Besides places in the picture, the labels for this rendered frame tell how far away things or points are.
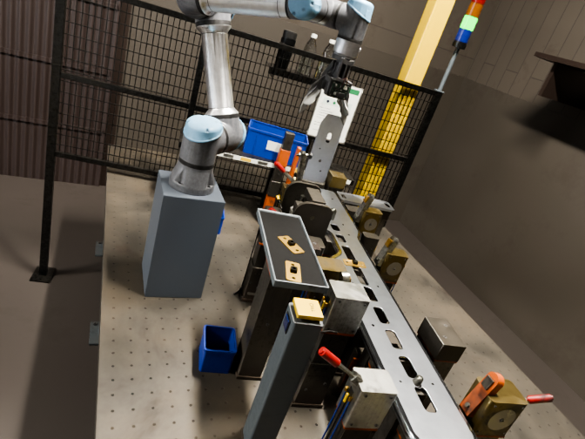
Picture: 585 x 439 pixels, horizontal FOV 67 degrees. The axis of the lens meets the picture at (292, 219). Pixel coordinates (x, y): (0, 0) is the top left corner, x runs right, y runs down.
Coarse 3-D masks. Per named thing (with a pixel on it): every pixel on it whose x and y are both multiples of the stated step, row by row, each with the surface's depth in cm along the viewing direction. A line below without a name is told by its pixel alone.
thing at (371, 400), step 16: (368, 368) 101; (352, 384) 99; (368, 384) 97; (384, 384) 98; (352, 400) 98; (368, 400) 96; (384, 400) 97; (336, 416) 102; (352, 416) 98; (368, 416) 99; (384, 416) 100; (336, 432) 104; (352, 432) 102; (368, 432) 103
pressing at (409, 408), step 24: (336, 216) 190; (336, 240) 168; (384, 288) 147; (384, 312) 135; (384, 336) 124; (408, 336) 128; (384, 360) 115; (408, 360) 118; (408, 384) 110; (408, 408) 103; (456, 408) 107; (408, 432) 96; (432, 432) 98; (456, 432) 100
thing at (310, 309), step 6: (294, 300) 99; (300, 300) 100; (306, 300) 100; (312, 300) 101; (294, 306) 98; (300, 306) 98; (306, 306) 98; (312, 306) 99; (318, 306) 99; (300, 312) 96; (306, 312) 96; (312, 312) 97; (318, 312) 97; (300, 318) 95; (306, 318) 96; (312, 318) 96; (318, 318) 96
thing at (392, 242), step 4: (392, 236) 162; (388, 240) 162; (392, 240) 161; (396, 240) 161; (388, 244) 161; (392, 244) 161; (396, 244) 161; (384, 248) 164; (388, 248) 161; (392, 248) 162; (380, 252) 165; (384, 252) 163; (388, 252) 162; (376, 256) 166; (380, 256) 164; (384, 256) 163; (376, 260) 165; (380, 260) 163; (376, 264) 165; (380, 264) 164
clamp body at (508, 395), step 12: (504, 384) 111; (492, 396) 105; (504, 396) 107; (516, 396) 108; (480, 408) 107; (492, 408) 105; (504, 408) 106; (516, 408) 107; (468, 420) 110; (480, 420) 107; (492, 420) 107; (504, 420) 107; (480, 432) 109; (492, 432) 110; (504, 432) 111
